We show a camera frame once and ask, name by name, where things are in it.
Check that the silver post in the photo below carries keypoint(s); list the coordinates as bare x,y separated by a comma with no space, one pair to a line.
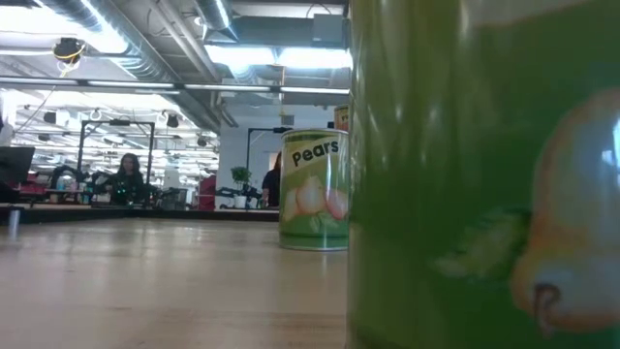
13,223

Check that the potted green plant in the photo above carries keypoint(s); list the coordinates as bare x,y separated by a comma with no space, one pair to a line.
240,174

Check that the red cabinet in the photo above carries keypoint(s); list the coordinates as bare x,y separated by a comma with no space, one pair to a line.
207,194

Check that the pineapple label orange can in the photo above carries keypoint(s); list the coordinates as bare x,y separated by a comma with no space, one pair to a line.
342,117

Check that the black monitor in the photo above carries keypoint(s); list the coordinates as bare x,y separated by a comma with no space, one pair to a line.
14,165

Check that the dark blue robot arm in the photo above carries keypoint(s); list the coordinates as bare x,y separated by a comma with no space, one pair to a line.
249,192

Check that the person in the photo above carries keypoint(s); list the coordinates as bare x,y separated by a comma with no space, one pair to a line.
127,181
272,184

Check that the black aluminium rig frame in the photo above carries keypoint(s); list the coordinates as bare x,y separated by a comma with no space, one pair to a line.
145,213

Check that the pears label green can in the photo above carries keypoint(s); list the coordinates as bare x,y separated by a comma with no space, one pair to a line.
460,194
315,194

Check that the black gantry frame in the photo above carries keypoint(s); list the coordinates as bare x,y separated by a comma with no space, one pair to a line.
264,129
116,122

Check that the long light bar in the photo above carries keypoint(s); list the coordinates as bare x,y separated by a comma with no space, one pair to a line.
218,87

